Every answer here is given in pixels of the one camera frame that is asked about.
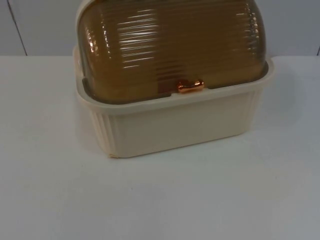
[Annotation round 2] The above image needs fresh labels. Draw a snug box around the cream box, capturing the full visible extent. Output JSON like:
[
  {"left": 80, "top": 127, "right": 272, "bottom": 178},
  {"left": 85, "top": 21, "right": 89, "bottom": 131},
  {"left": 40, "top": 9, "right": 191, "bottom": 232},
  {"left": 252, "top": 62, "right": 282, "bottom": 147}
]
[{"left": 72, "top": 45, "right": 275, "bottom": 160}]

